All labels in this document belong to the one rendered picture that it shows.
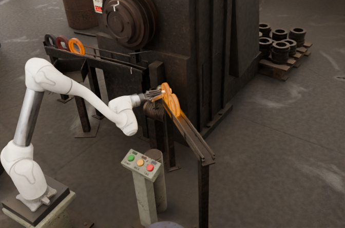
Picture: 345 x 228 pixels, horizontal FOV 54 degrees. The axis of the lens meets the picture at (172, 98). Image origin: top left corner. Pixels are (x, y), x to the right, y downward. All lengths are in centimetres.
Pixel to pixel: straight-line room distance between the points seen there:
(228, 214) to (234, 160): 54
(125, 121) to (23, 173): 66
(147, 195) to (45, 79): 93
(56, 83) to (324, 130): 239
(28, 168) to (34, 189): 14
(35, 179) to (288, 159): 194
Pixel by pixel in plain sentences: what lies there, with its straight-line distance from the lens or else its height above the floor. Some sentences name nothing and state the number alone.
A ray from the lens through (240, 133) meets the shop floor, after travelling 320.
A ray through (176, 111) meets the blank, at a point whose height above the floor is 73.
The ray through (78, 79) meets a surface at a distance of 300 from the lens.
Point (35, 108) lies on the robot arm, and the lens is 219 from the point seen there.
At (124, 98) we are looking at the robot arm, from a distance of 233.
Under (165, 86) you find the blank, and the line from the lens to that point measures 237.
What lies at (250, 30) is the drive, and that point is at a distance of 344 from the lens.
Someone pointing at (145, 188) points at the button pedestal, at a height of 44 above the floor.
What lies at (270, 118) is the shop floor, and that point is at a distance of 342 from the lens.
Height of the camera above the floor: 206
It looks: 34 degrees down
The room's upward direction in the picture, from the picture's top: 4 degrees counter-clockwise
